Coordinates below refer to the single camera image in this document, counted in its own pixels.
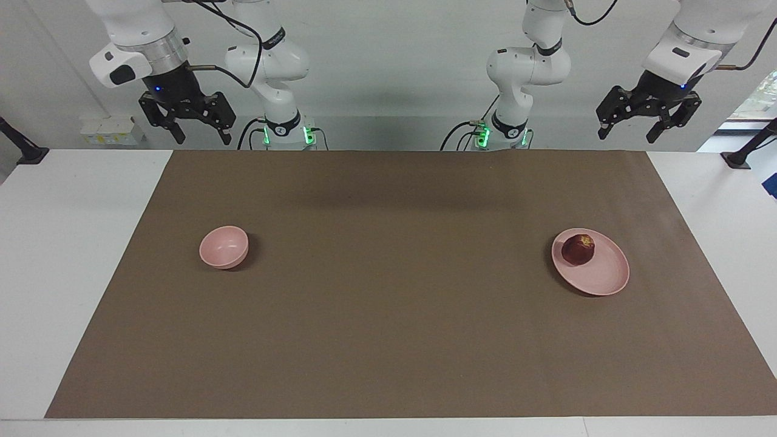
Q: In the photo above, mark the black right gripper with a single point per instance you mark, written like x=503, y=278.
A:
x=176, y=85

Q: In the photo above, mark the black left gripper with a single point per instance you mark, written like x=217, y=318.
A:
x=665, y=94

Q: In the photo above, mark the dark red apple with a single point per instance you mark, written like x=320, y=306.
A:
x=578, y=250

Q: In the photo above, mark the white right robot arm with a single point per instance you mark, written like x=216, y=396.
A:
x=270, y=60

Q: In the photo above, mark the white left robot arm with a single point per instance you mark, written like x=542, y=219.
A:
x=527, y=67

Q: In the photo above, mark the pink bowl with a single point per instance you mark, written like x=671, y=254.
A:
x=223, y=246

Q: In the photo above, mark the pink plate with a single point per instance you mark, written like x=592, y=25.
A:
x=601, y=273

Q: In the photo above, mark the window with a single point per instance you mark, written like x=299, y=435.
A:
x=759, y=97

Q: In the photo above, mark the blue object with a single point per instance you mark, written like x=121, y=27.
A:
x=771, y=185

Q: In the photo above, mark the brown table mat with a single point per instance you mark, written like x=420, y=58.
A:
x=388, y=315

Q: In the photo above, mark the black camera stand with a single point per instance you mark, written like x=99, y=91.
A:
x=743, y=156
x=27, y=155

